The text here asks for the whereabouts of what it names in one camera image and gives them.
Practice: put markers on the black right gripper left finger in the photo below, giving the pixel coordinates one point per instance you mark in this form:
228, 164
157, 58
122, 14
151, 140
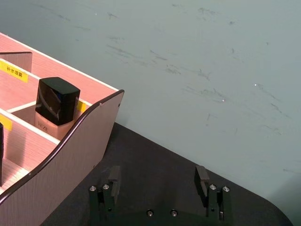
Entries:
108, 197

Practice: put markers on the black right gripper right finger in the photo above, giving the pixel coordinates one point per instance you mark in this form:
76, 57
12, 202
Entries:
215, 200

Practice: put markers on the black table cloth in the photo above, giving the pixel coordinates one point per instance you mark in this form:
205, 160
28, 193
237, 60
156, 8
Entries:
169, 179

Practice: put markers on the pink wooden organizer box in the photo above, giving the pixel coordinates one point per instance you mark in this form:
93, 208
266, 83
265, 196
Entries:
47, 131

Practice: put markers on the beige bottle with black cap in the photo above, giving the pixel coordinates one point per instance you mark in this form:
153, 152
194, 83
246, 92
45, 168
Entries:
56, 106

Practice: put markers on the tall black item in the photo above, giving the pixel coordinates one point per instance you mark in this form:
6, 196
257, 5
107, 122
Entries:
1, 154

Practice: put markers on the yellow label with black print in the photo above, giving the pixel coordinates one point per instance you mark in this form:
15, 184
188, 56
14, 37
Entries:
14, 71

